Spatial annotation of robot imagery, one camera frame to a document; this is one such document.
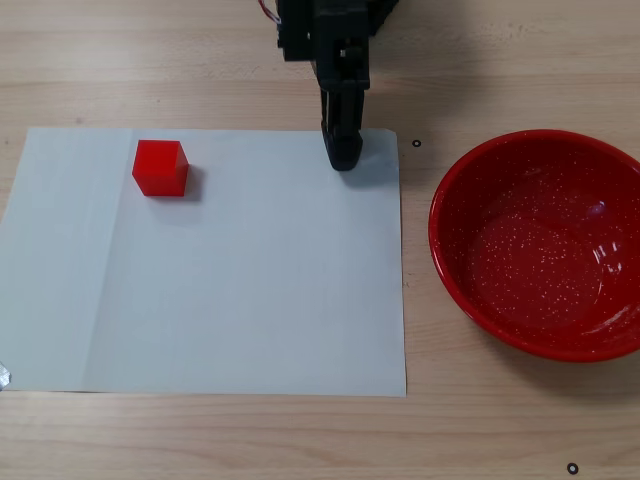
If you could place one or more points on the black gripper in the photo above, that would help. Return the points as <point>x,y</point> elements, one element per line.
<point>343,107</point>

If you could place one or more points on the red cube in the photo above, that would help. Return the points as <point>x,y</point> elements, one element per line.
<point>160,167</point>

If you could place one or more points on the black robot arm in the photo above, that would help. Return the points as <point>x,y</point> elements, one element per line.
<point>295,35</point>

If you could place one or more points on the red speckled bowl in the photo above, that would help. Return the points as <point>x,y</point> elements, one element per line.
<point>540,250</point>

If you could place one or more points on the white paper sheet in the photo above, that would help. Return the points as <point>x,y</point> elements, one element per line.
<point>250,275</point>

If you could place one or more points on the grey tape piece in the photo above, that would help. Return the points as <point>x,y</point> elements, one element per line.
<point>4,377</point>

